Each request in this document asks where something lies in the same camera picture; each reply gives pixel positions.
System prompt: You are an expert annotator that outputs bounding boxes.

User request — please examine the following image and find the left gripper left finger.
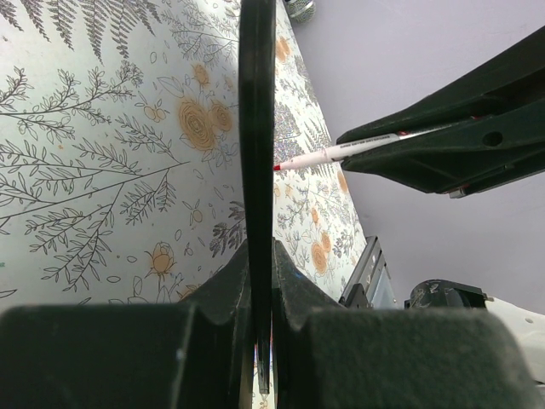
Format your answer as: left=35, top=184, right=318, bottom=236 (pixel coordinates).
left=1, top=242, right=254, bottom=408

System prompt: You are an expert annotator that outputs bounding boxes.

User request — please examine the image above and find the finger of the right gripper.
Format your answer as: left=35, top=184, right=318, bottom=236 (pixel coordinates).
left=341, top=98, right=544, bottom=196
left=336, top=28, right=544, bottom=144

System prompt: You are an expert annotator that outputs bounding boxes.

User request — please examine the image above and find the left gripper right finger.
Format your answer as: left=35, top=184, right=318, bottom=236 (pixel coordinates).
left=272, top=242, right=544, bottom=408

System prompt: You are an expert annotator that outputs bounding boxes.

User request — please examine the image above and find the red whiteboard marker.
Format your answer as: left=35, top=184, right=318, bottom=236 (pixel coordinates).
left=272, top=123, right=454, bottom=171

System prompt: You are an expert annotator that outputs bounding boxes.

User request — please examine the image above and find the small whiteboard black frame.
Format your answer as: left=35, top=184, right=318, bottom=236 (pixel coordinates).
left=238, top=0, right=276, bottom=394

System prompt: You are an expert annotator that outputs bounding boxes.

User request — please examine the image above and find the floral patterned table mat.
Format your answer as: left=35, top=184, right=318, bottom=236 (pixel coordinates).
left=0, top=0, right=370, bottom=304

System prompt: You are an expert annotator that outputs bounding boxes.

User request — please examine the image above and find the black microphone silver head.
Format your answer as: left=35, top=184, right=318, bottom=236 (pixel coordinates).
left=284, top=0, right=316, bottom=24

